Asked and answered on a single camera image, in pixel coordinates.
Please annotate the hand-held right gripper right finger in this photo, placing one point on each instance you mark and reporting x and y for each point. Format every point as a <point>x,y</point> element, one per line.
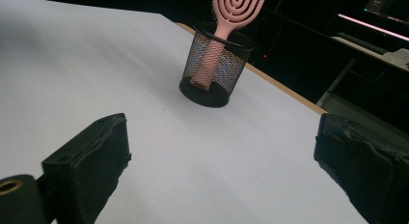
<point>369,166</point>

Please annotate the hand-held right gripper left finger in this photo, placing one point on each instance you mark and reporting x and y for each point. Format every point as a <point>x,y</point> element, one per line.
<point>90,162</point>

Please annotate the black mesh pen cup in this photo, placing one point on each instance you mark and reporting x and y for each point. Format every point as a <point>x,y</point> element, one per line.
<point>225,72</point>

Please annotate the pink hairbrush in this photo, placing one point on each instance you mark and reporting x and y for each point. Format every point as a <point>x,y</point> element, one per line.
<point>238,8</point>

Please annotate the white crumpled cloth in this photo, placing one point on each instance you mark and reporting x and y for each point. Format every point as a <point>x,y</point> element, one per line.
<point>397,58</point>

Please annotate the dark keyboard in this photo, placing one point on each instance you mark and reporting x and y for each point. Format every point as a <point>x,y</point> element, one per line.
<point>360,42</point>

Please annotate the pink light strip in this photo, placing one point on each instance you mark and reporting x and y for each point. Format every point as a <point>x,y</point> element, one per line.
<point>369,26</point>

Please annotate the dark monitor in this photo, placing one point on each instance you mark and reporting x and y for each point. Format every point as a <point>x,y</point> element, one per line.
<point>390,5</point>

